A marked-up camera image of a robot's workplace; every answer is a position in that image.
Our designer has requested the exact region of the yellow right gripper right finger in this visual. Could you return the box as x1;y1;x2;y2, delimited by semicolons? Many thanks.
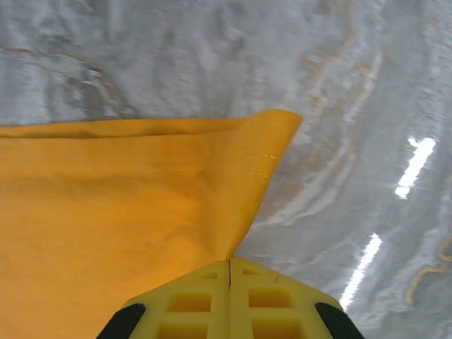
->
228;256;367;339

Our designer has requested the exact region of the orange t-shirt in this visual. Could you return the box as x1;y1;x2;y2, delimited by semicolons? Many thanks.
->
0;109;304;339

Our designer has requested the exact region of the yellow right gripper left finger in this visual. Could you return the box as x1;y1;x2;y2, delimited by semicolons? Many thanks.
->
94;260;231;339

